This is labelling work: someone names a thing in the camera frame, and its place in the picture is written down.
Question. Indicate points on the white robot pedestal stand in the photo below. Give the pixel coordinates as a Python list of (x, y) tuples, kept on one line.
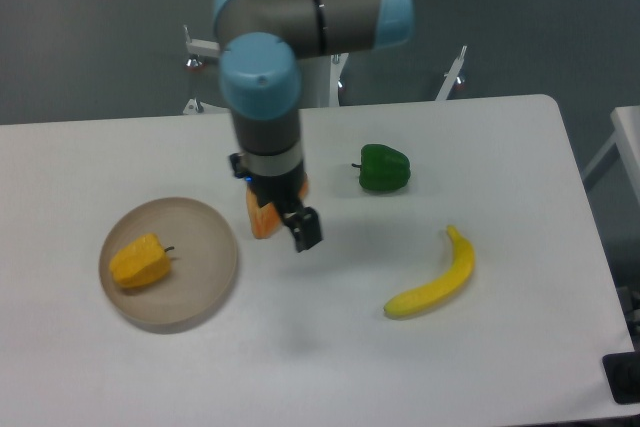
[(322, 76)]

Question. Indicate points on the yellow banana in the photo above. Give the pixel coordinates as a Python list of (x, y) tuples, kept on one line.
[(430, 295)]

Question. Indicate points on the white side table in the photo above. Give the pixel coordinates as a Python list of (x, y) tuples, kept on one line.
[(622, 144)]

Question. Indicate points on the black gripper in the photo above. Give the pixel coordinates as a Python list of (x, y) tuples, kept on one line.
[(277, 181)]

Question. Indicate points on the black box at table edge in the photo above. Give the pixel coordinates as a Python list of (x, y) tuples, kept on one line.
[(622, 373)]

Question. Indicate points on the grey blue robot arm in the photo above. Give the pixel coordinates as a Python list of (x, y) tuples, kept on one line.
[(261, 43)]

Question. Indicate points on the orange triangular sandwich piece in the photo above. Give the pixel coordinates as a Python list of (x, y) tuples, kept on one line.
[(266, 221)]

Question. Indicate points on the green bell pepper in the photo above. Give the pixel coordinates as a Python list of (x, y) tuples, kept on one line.
[(382, 169)]

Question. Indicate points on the yellow bell pepper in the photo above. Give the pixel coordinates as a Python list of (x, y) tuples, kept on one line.
[(141, 263)]

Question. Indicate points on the beige round plate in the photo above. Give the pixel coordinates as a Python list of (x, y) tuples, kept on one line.
[(203, 255)]

